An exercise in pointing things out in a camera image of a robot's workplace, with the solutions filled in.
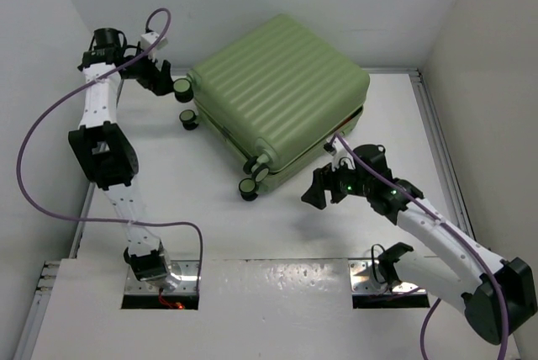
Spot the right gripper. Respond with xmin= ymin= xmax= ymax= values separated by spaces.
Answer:
xmin=302 ymin=153 xmax=372 ymax=209

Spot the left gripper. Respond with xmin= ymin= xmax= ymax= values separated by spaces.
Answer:
xmin=122 ymin=42 xmax=177 ymax=96

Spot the light green suitcase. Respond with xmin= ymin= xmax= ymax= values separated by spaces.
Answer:
xmin=173 ymin=14 xmax=370 ymax=201

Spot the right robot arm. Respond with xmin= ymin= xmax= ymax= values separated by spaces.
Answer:
xmin=301 ymin=135 xmax=537 ymax=345

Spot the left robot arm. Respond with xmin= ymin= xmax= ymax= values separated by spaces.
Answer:
xmin=68 ymin=28 xmax=178 ymax=293

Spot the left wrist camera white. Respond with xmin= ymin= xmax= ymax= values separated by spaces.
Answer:
xmin=140 ymin=31 xmax=168 ymax=50

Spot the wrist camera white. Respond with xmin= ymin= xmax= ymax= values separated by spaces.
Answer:
xmin=324 ymin=139 xmax=349 ymax=172
xmin=140 ymin=31 xmax=168 ymax=50

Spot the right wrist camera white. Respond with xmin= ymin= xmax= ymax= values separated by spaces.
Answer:
xmin=324 ymin=139 xmax=349 ymax=172

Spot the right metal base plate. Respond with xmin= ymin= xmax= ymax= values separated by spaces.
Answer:
xmin=348 ymin=258 xmax=426 ymax=298

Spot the metal base plate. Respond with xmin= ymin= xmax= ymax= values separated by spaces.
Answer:
xmin=124 ymin=260 xmax=199 ymax=296
xmin=348 ymin=258 xmax=426 ymax=298

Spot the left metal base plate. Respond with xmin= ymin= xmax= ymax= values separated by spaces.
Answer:
xmin=124 ymin=260 xmax=199 ymax=296

